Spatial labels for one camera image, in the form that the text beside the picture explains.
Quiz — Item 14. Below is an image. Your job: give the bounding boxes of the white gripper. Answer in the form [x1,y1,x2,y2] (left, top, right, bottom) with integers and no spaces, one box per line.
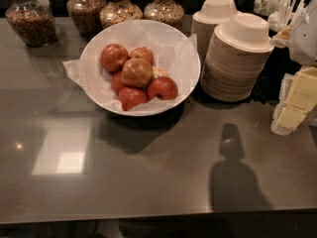
[269,0,317,136]

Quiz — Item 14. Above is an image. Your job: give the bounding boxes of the cereal glass jar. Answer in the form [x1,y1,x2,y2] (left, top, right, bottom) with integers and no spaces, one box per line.
[100,0,143,28]
[66,0,106,37]
[144,0,184,29]

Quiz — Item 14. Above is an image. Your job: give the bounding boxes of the back left red apple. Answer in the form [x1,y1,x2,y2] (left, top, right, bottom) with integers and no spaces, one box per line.
[100,44,129,72]

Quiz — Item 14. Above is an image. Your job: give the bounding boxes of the stack paper bowls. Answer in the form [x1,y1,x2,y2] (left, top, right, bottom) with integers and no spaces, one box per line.
[191,0,239,64]
[200,13,273,102]

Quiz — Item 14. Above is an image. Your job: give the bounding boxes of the back right red apple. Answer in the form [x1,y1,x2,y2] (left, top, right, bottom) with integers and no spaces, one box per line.
[129,47,154,64]

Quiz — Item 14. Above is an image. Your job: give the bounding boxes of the rear stack paper bowls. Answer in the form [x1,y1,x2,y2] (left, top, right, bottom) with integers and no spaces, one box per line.
[191,0,239,64]

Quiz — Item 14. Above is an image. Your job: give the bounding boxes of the front stack paper bowls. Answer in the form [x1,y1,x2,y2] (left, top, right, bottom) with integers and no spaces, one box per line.
[200,13,273,102]

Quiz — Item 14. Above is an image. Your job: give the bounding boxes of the white bowl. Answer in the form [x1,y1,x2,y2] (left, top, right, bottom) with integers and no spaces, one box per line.
[79,19,202,118]

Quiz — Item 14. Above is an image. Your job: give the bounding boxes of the red apple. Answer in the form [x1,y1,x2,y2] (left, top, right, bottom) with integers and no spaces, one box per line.
[119,87,148,111]
[100,44,129,72]
[147,76,178,100]
[111,71,125,94]
[129,47,154,64]

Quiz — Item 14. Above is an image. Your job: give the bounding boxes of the white plastic cutlery bunch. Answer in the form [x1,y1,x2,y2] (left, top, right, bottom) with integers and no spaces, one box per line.
[267,0,305,33]

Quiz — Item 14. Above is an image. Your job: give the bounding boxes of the red-green apple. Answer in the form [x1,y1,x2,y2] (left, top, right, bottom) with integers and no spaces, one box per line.
[121,59,154,88]

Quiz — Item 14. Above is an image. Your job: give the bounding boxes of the left lower red apple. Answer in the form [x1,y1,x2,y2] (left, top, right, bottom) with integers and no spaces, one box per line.
[111,71,125,94]

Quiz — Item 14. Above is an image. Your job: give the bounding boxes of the front centre red apple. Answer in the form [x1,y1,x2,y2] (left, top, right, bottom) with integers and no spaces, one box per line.
[119,87,148,111]

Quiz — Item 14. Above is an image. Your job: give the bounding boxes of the far left cereal jar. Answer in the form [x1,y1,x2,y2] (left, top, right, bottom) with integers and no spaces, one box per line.
[5,0,56,47]

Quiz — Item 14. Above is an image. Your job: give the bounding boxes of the front right red apple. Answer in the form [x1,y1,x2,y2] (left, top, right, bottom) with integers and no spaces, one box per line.
[147,76,178,100]

